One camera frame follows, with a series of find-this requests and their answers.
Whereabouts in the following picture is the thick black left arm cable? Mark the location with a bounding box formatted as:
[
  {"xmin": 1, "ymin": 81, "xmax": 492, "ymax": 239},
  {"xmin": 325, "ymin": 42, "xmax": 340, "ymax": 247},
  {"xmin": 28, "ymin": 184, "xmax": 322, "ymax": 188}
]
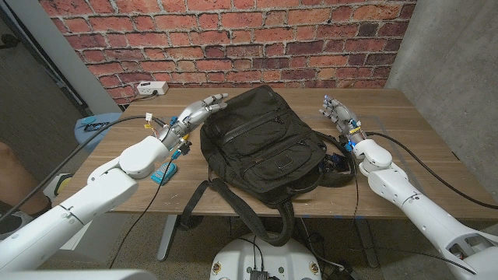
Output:
[{"xmin": 0, "ymin": 114, "xmax": 167, "ymax": 223}]

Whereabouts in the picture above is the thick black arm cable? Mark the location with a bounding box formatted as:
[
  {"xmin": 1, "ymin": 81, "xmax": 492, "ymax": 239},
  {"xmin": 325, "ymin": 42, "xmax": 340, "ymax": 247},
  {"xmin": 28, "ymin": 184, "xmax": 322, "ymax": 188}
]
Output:
[
  {"xmin": 365, "ymin": 131, "xmax": 498, "ymax": 210},
  {"xmin": 0, "ymin": 114, "xmax": 167, "ymax": 223}
]

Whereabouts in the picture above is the black backpack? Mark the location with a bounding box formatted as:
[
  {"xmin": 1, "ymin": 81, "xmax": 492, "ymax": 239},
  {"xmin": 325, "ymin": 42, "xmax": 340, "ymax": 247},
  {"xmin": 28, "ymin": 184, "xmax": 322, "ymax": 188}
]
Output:
[{"xmin": 177, "ymin": 84, "xmax": 357, "ymax": 248}]

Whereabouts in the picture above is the white power strip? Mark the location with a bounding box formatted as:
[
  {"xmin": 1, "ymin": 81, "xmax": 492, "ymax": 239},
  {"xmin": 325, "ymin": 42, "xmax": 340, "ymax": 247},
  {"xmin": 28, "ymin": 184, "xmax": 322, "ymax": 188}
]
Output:
[{"xmin": 136, "ymin": 80, "xmax": 170, "ymax": 96}]

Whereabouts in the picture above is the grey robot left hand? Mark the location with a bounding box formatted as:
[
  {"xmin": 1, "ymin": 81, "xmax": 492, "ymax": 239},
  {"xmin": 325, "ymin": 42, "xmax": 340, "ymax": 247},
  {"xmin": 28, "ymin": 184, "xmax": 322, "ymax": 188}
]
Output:
[{"xmin": 157, "ymin": 93, "xmax": 230, "ymax": 152}]

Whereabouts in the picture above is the thin black left wrist cable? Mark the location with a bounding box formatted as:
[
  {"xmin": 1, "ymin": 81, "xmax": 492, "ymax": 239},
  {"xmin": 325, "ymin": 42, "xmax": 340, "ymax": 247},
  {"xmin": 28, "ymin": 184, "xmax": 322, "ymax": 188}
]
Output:
[{"xmin": 108, "ymin": 158, "xmax": 175, "ymax": 269}]

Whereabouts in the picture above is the grey table leg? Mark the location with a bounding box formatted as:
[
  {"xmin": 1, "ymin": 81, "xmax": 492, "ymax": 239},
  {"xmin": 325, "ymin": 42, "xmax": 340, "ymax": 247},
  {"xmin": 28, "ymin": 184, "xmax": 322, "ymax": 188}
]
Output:
[
  {"xmin": 157, "ymin": 215, "xmax": 178, "ymax": 261},
  {"xmin": 356, "ymin": 218, "xmax": 381, "ymax": 268}
]

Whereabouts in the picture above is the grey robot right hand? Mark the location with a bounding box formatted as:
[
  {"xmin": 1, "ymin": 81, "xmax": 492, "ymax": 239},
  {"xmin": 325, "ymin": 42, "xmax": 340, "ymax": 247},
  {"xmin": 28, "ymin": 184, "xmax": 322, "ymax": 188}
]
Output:
[{"xmin": 319, "ymin": 95, "xmax": 367, "ymax": 147}]

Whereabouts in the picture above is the brick wall print backdrop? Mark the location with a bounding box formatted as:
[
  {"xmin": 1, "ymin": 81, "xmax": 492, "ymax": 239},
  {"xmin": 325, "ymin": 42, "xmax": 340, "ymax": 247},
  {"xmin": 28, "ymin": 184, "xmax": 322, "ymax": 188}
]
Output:
[{"xmin": 38, "ymin": 0, "xmax": 417, "ymax": 106}]

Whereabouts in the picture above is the person's bare leg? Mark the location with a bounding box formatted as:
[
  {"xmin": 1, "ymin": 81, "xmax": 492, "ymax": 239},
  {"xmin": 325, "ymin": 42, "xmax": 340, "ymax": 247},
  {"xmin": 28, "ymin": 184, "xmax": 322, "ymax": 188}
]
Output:
[{"xmin": 0, "ymin": 142, "xmax": 50, "ymax": 219}]

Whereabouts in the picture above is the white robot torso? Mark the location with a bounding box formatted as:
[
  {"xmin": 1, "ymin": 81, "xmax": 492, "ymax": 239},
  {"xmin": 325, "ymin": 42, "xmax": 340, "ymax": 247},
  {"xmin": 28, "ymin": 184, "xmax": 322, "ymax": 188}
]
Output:
[{"xmin": 209, "ymin": 233, "xmax": 323, "ymax": 280}]

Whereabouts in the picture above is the grey sneaker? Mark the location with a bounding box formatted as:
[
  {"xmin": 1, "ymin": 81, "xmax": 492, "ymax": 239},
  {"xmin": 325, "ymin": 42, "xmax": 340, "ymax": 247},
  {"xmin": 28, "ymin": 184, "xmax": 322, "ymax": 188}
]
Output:
[{"xmin": 0, "ymin": 212, "xmax": 25, "ymax": 240}]

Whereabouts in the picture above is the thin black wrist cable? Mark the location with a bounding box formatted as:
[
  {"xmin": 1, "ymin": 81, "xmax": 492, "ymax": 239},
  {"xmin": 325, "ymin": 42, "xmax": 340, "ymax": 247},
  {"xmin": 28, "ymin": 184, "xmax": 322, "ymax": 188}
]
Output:
[
  {"xmin": 108, "ymin": 158, "xmax": 175, "ymax": 269},
  {"xmin": 352, "ymin": 170, "xmax": 359, "ymax": 219}
]

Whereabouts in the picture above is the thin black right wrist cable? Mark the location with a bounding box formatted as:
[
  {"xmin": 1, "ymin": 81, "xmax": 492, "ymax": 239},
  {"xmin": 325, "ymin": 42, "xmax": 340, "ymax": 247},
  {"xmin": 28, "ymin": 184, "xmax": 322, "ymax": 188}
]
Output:
[{"xmin": 352, "ymin": 170, "xmax": 359, "ymax": 219}]

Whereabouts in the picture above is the blue stool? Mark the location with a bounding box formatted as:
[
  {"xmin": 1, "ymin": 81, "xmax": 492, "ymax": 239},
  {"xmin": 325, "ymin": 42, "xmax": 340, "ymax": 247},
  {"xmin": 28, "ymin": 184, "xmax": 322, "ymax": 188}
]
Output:
[{"xmin": 73, "ymin": 112, "xmax": 124, "ymax": 153}]

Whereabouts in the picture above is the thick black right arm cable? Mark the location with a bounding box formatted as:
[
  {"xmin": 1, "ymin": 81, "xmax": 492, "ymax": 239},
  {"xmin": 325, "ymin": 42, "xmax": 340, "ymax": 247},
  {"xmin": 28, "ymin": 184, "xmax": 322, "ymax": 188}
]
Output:
[{"xmin": 365, "ymin": 131, "xmax": 498, "ymax": 210}]

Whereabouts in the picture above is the black phone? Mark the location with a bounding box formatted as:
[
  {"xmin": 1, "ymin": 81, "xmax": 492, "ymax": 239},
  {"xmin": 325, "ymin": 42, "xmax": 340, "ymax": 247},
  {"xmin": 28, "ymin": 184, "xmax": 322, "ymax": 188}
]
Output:
[{"xmin": 83, "ymin": 121, "xmax": 110, "ymax": 133}]

